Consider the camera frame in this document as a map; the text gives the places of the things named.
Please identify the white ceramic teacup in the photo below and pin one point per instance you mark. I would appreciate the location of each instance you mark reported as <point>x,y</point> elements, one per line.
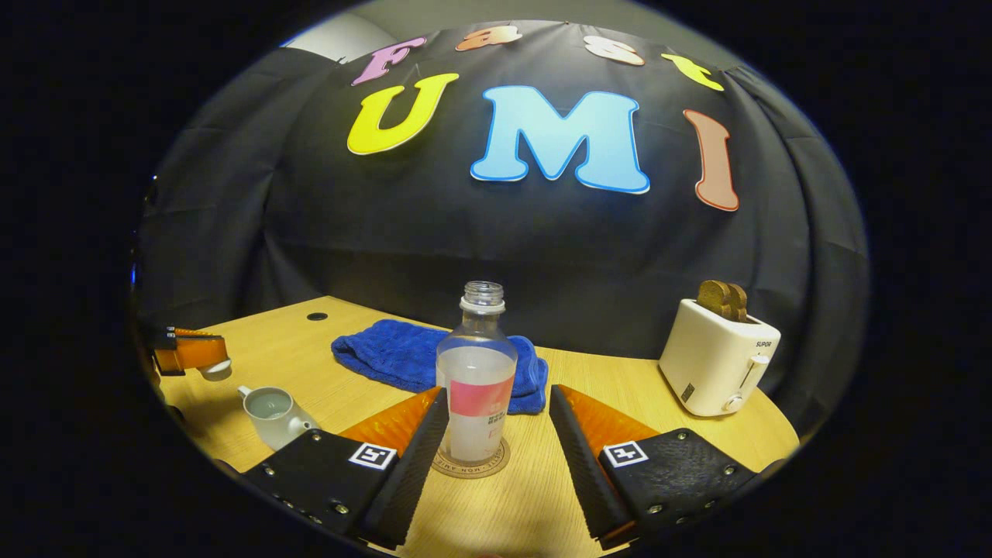
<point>271,415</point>

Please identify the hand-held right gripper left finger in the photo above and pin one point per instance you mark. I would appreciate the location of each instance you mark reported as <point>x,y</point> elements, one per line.
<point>407,473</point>

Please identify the white toaster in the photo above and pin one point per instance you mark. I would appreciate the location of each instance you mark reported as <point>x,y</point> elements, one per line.
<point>713,364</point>

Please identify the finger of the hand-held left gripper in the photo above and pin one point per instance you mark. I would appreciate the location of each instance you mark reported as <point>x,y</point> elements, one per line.
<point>198,353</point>

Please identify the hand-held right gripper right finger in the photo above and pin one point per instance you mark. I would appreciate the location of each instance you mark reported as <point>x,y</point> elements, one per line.
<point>585,473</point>

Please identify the round brown coaster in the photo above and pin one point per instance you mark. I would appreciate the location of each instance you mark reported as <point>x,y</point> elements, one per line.
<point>465,471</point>

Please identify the black backdrop cloth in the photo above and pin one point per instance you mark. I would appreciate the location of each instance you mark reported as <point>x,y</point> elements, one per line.
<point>387,232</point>

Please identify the clear plastic water bottle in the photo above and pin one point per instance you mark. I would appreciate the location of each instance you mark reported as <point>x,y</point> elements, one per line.
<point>477,372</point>

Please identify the brown bread slice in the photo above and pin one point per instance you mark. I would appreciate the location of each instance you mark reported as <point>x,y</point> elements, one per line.
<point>740,304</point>
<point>711,298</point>

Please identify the blue towel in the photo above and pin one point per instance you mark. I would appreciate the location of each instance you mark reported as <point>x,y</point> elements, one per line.
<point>380,353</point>

